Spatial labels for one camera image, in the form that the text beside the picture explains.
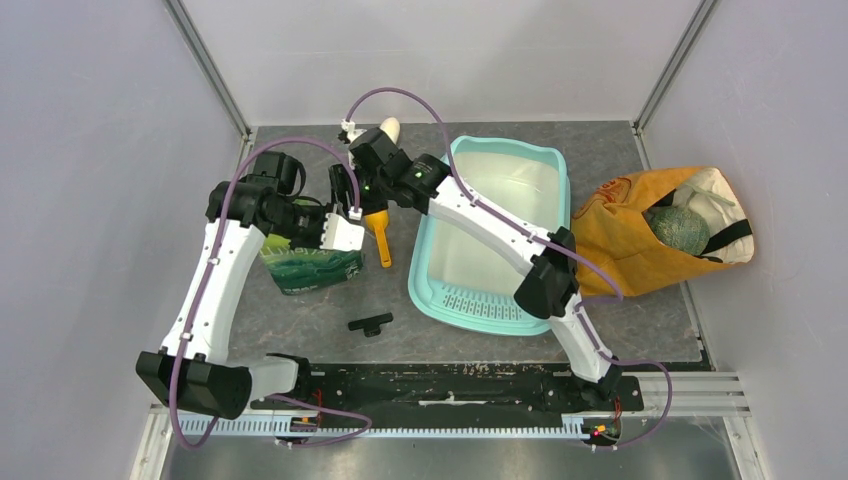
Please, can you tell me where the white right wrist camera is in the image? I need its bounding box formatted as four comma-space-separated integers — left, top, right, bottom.
337, 119, 365, 145

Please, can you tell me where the green litter bag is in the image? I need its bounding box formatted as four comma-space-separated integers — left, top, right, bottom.
259, 197, 364, 295

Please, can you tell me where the white toy radish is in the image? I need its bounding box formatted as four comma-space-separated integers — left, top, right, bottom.
379, 117, 401, 145

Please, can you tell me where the black bag clip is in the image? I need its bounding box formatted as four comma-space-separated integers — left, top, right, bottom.
347, 312, 394, 338

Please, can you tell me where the orange cloth bag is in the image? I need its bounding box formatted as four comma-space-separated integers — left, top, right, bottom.
571, 167, 755, 297

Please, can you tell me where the white slotted cable duct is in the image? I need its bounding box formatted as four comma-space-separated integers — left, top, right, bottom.
211, 414, 590, 440

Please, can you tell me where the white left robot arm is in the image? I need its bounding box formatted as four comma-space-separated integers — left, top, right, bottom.
135, 152, 325, 419

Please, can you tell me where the orange plastic scoop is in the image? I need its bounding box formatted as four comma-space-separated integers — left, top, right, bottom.
364, 209, 392, 268

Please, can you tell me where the green netted melon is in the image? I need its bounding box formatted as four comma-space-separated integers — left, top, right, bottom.
647, 206, 711, 256

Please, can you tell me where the teal plastic litter box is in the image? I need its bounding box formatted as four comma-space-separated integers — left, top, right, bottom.
408, 136, 571, 336

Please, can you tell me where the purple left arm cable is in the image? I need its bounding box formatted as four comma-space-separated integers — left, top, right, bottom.
168, 135, 374, 451

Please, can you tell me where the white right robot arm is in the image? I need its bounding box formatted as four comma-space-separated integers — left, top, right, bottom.
339, 122, 622, 409

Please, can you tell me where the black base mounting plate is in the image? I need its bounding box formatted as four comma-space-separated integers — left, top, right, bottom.
288, 363, 644, 428

